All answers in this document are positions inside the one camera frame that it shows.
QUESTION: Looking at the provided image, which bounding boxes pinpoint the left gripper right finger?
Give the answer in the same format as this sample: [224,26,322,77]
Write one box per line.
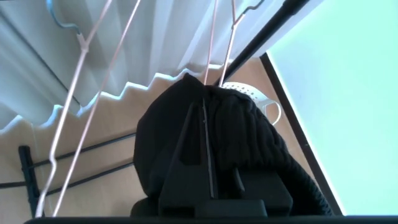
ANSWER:
[216,168,293,217]

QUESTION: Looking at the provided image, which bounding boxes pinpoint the white laundry basket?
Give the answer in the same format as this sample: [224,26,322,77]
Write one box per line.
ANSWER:
[222,81,282,126]

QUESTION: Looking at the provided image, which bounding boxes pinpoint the black clothes rack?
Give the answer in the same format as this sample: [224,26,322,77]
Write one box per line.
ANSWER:
[0,0,312,218]

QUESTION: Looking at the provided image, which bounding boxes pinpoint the beige curtain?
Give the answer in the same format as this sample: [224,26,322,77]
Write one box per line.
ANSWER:
[0,0,324,131]

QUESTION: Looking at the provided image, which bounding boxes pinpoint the black shorts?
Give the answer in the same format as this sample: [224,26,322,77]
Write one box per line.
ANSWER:
[130,73,335,218]

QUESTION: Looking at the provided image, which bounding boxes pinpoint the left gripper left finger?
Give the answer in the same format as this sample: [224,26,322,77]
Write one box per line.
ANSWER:
[158,98,268,218]

